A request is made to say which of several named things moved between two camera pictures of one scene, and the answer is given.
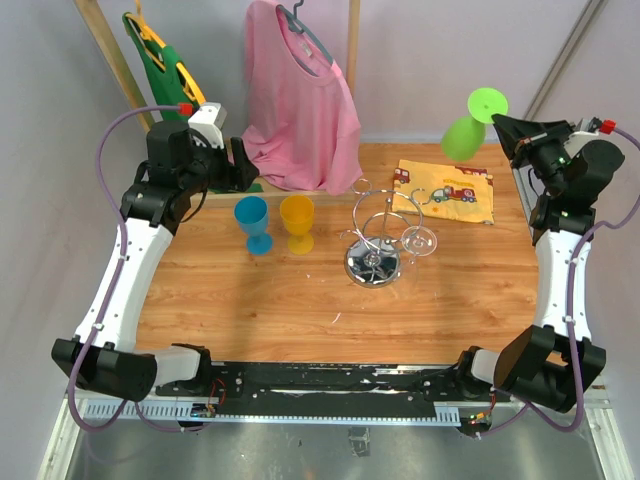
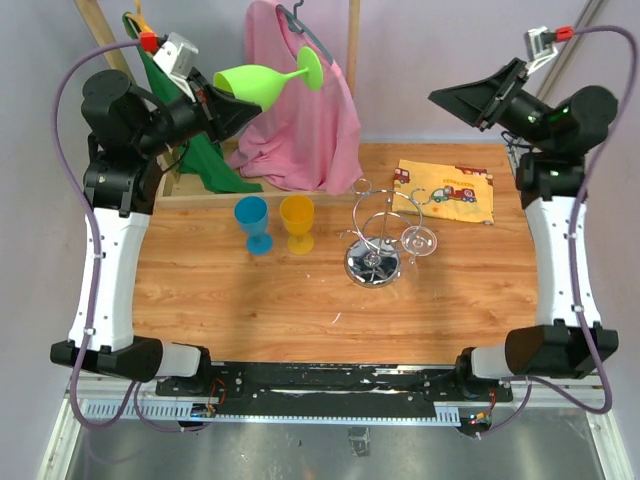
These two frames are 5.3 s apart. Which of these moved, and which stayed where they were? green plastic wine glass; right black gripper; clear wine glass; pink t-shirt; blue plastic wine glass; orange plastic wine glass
Moved: right black gripper; green plastic wine glass
Stayed: blue plastic wine glass; orange plastic wine glass; pink t-shirt; clear wine glass
